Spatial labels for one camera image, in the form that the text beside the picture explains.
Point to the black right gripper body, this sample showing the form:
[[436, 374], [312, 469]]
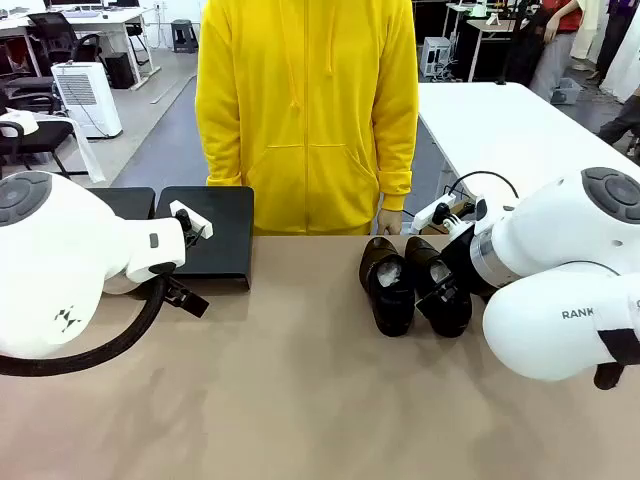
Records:
[[460, 260]]

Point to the black leather slip-on shoe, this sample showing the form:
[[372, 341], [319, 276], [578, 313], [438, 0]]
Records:
[[395, 310], [452, 317]]

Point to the left forearm in yellow sleeve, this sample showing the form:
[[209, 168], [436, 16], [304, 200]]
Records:
[[397, 165]]

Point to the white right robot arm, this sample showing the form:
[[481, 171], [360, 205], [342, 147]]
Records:
[[550, 225]]

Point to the right forearm in yellow sleeve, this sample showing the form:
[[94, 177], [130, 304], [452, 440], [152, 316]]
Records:
[[220, 150]]

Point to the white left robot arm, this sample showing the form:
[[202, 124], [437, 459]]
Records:
[[60, 260]]

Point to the black metal shoe stand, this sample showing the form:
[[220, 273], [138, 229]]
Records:
[[130, 202], [230, 250]]

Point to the person's left hand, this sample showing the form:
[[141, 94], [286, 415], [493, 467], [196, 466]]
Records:
[[389, 222]]

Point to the large white table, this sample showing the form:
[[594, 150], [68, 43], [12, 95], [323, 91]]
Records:
[[500, 130]]

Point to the white hanging plastic sheet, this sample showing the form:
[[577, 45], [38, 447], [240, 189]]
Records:
[[90, 160]]

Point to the grey storage bin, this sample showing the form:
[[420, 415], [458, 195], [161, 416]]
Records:
[[567, 91]]

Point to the white computer case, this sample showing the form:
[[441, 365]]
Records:
[[436, 57]]

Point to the person in dark trousers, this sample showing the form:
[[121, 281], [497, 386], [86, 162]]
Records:
[[620, 122]]

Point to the black office chair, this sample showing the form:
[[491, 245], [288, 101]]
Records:
[[55, 35], [30, 85], [45, 140]]

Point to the person in yellow hoodie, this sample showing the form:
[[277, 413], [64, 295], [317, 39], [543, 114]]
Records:
[[310, 100]]

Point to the white air purifier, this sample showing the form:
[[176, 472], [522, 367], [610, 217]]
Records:
[[87, 100]]

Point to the person in red shirt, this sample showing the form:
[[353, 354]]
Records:
[[557, 55]]

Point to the wooden top desk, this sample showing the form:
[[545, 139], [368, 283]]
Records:
[[500, 27]]

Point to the black computer tower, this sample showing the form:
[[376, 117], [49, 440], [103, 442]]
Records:
[[119, 70]]

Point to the white bag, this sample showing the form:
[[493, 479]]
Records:
[[20, 122]]

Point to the grey plastic stool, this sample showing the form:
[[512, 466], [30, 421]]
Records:
[[185, 35]]

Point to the white office desk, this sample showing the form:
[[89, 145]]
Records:
[[120, 16]]

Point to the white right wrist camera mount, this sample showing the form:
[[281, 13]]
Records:
[[425, 214]]

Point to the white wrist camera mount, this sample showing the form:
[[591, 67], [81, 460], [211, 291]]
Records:
[[200, 225], [425, 214]]

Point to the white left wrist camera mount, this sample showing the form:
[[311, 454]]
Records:
[[200, 225]]

